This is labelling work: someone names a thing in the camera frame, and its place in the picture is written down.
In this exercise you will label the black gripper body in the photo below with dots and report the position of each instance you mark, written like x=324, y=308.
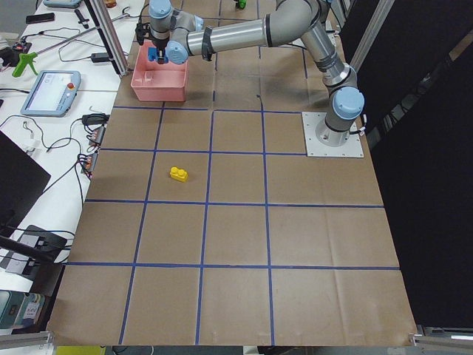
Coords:
x=160, y=44

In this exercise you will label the blue toy block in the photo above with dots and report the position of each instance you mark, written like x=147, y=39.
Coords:
x=157, y=55

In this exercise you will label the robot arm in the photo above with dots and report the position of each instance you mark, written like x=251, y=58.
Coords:
x=178, y=35

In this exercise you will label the pink plastic box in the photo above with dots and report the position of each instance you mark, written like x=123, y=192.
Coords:
x=158, y=82

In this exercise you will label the black power adapter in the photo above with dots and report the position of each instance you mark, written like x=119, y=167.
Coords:
x=99, y=57

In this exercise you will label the black smartphone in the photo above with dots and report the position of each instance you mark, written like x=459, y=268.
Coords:
x=40, y=18

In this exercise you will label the teach pendant tablet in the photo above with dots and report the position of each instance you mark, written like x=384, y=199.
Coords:
x=52, y=94

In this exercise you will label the yellow toy block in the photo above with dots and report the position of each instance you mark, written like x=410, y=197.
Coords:
x=178, y=174

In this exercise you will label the black monitor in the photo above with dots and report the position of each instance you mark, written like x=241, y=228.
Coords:
x=22, y=182

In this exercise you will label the aluminium frame post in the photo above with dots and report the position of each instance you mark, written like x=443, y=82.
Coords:
x=106, y=29

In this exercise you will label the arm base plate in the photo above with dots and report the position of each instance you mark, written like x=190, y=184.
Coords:
x=322, y=142

